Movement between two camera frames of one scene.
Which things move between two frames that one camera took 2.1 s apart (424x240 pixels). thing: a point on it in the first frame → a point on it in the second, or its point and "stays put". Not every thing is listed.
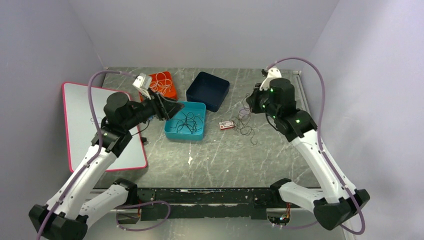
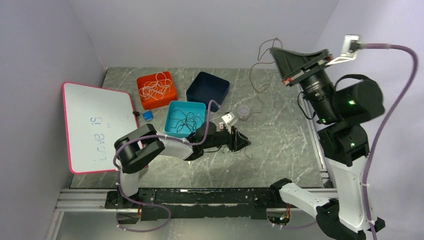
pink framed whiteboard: x=81 y=134 stays put
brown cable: x=241 y=123 → x=259 y=59
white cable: x=161 y=83 stays put
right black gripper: x=252 y=99 → x=287 y=62
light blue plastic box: x=188 y=123 stays put
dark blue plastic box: x=210 y=89 stays put
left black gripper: x=159 y=103 → x=237 y=141
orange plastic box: x=162 y=83 stays put
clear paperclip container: x=244 y=114 stays put
